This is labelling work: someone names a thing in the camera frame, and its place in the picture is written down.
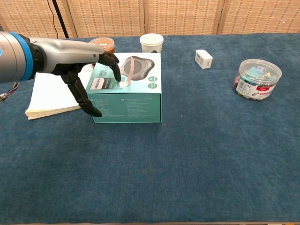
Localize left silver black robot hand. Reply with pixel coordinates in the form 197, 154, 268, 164
29, 36, 122, 118

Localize pink paper strip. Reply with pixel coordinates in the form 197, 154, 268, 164
119, 57, 135, 89

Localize teal speaker product box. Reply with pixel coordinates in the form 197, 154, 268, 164
84, 52, 163, 124

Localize small white box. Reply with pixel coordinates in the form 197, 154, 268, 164
195, 49, 213, 69

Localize black stand pole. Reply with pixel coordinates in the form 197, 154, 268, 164
52, 0, 70, 39

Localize clear jar with brown contents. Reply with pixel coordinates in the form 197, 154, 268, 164
89, 37, 116, 53

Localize white spiral notebook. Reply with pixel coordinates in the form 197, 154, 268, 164
24, 64, 94, 120

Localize woven bamboo screen panel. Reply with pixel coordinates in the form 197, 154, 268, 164
217, 0, 300, 35
0, 0, 78, 40
143, 0, 225, 36
67, 0, 146, 38

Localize white paper cup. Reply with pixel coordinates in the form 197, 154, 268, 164
140, 33, 164, 54

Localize blue tablecloth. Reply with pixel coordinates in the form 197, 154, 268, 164
0, 33, 300, 225

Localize clear tub of binder clips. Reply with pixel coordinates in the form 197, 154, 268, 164
232, 59, 283, 102

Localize thin black hanging cable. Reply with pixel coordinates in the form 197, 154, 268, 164
47, 0, 59, 38

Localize left arm coloured wires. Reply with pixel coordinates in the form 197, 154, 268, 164
7, 82, 21, 94

